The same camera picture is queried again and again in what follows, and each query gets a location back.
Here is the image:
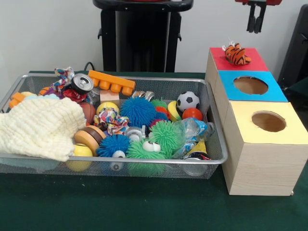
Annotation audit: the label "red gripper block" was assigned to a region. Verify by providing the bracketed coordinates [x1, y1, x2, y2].
[235, 0, 283, 34]

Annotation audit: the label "orange striped tiger plush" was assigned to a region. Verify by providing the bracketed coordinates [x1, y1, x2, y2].
[221, 42, 252, 65]

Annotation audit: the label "long orange toy brick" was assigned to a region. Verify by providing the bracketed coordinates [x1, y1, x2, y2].
[88, 69, 137, 95]

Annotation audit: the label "cream waffle cloth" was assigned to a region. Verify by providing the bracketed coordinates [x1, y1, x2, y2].
[0, 98, 87, 162]

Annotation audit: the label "shallow mesh bin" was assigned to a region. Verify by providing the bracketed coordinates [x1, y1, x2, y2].
[0, 74, 229, 180]

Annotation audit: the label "wooden box three holes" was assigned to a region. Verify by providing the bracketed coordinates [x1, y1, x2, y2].
[205, 47, 308, 196]

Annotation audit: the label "black upright panel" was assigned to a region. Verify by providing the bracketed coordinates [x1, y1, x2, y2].
[276, 4, 308, 84]

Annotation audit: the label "green cloth side table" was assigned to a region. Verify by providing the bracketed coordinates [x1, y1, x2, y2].
[282, 78, 308, 102]

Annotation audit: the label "small soccer ball toy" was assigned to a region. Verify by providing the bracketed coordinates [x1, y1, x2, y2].
[177, 91, 201, 113]

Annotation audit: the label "red ball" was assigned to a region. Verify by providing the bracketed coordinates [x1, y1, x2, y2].
[182, 107, 204, 121]

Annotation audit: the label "green spiky ball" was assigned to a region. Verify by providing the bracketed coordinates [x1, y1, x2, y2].
[126, 139, 167, 178]
[149, 120, 185, 157]

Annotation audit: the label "blue spiky ball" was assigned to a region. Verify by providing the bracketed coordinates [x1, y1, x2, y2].
[120, 96, 157, 128]
[97, 134, 132, 158]

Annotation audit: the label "wooden burger toy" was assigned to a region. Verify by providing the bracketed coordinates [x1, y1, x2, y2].
[74, 125, 107, 157]

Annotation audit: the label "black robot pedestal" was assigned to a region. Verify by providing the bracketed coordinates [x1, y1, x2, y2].
[92, 0, 194, 73]

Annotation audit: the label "multicolour rope toy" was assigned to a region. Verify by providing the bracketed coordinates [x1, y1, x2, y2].
[93, 107, 130, 135]

